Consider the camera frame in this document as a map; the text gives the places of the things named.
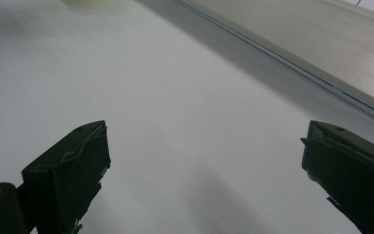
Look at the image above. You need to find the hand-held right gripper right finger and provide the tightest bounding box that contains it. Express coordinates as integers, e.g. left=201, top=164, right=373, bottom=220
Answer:
left=299, top=119, right=374, bottom=234

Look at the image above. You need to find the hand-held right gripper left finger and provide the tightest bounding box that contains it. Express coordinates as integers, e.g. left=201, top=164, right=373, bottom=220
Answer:
left=20, top=119, right=112, bottom=234

